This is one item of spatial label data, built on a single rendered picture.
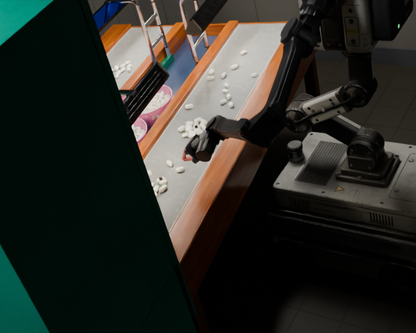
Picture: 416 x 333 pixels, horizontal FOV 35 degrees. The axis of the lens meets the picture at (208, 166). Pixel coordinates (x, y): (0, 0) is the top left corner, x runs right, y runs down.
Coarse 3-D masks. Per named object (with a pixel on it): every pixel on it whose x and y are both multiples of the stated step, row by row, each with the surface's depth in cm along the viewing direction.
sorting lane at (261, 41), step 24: (240, 24) 361; (264, 24) 355; (240, 48) 339; (264, 48) 333; (216, 72) 325; (240, 72) 319; (192, 96) 311; (216, 96) 306; (240, 96) 302; (192, 120) 295; (168, 144) 284; (168, 168) 269; (192, 168) 266; (168, 192) 257; (192, 192) 254; (168, 216) 246
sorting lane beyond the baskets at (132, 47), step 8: (128, 32) 386; (136, 32) 383; (152, 32) 378; (120, 40) 379; (128, 40) 377; (136, 40) 375; (144, 40) 372; (152, 40) 370; (160, 40) 367; (112, 48) 373; (120, 48) 371; (128, 48) 369; (136, 48) 366; (144, 48) 364; (112, 56) 365; (120, 56) 363; (128, 56) 361; (136, 56) 358; (144, 56) 356; (112, 64) 357; (120, 64) 355; (136, 64) 351; (120, 80) 340; (120, 88) 334
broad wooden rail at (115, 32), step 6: (114, 24) 393; (120, 24) 391; (126, 24) 389; (108, 30) 388; (114, 30) 386; (120, 30) 384; (126, 30) 385; (102, 36) 383; (108, 36) 381; (114, 36) 379; (120, 36) 380; (102, 42) 376; (108, 42) 375; (114, 42) 375; (108, 48) 370
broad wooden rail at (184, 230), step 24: (264, 72) 310; (264, 96) 292; (240, 144) 268; (216, 168) 258; (240, 168) 265; (216, 192) 246; (240, 192) 266; (192, 216) 239; (216, 216) 246; (192, 240) 229; (216, 240) 247; (192, 264) 230; (192, 288) 231
